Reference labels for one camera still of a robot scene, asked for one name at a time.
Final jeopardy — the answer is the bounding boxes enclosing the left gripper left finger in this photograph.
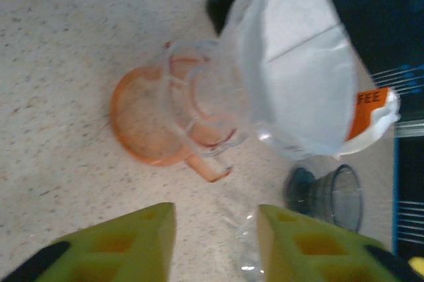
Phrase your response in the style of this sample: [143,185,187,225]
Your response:
[0,201,176,282]

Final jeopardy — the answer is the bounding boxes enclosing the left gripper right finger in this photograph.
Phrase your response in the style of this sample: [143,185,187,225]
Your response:
[257,204,424,282]

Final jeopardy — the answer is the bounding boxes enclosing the grey translucent coffee dripper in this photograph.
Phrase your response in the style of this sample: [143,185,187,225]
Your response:
[284,163,365,234]

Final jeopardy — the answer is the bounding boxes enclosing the clear dripper with orange base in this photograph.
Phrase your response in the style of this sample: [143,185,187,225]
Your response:
[109,0,319,184]

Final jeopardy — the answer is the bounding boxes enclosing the white paper coffee filter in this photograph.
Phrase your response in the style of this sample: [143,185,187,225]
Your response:
[243,0,360,159]

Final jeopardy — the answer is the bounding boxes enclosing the dark olive coffee dripper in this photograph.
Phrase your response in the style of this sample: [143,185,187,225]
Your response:
[205,0,276,36]

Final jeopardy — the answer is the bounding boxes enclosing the clear plastic piece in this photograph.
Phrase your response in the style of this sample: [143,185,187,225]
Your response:
[231,212,266,276]

